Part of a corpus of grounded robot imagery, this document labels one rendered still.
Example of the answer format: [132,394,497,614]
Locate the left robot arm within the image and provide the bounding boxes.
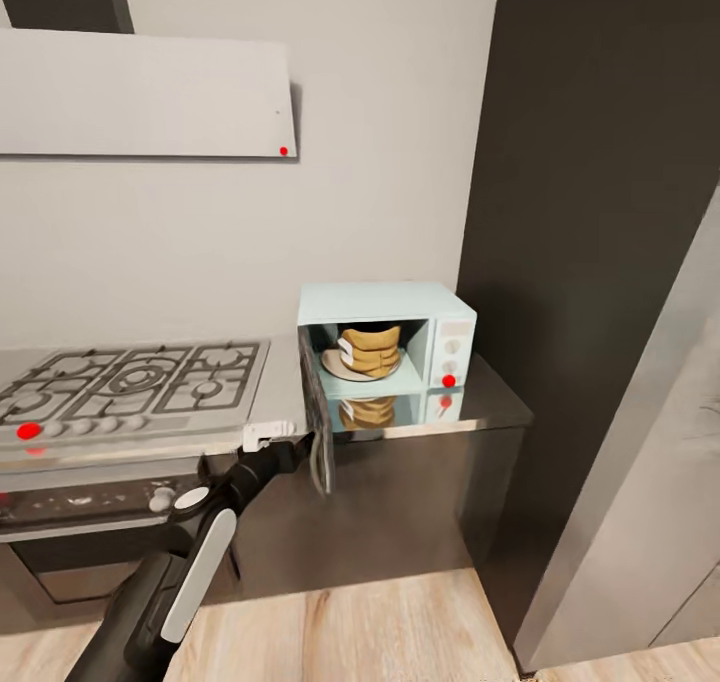
[65,420,315,682]

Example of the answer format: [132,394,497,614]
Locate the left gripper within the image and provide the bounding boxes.
[234,432,315,493]

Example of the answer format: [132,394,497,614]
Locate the popcorn bag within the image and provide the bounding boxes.
[337,319,401,377]

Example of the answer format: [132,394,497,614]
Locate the microwave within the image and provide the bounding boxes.
[296,280,477,511]

